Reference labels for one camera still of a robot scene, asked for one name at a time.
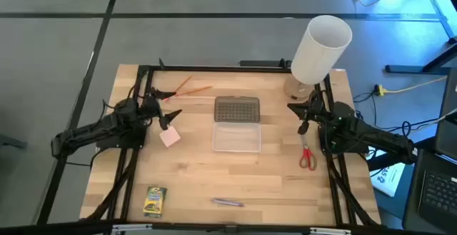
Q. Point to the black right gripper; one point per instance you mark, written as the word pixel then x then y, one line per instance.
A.
pixel 316 111

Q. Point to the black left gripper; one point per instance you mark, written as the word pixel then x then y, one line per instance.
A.
pixel 151 108

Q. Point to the orange pencil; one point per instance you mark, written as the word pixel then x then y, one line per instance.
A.
pixel 184 83
pixel 189 91

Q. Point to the pink sticky note pad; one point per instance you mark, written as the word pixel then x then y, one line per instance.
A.
pixel 170 136

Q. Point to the yellow green crayon box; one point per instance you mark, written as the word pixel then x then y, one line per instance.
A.
pixel 155 202

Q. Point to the purple pen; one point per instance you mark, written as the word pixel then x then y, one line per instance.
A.
pixel 228 203

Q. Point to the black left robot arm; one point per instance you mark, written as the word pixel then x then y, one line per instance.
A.
pixel 89 135

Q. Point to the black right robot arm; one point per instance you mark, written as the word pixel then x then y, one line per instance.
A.
pixel 375 135

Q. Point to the clear pencil box grey lid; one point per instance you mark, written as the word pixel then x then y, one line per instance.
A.
pixel 237 128

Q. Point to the white shade table lamp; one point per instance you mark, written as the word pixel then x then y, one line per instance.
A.
pixel 319 53

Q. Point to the yellow power plug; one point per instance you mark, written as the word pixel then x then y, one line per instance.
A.
pixel 380 90

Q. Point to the white printed box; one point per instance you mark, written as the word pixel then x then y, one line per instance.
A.
pixel 389 179

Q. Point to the black desk leg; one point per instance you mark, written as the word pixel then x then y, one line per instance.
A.
pixel 417 68

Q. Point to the dark monitor screen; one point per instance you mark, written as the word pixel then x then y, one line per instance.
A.
pixel 448 120

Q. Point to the black laptop keyboard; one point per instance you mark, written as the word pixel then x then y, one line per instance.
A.
pixel 437 192

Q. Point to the black aluminium table frame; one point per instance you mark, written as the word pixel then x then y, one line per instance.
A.
pixel 228 68

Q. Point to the black overhead rig rail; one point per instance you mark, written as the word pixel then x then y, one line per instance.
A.
pixel 53 228

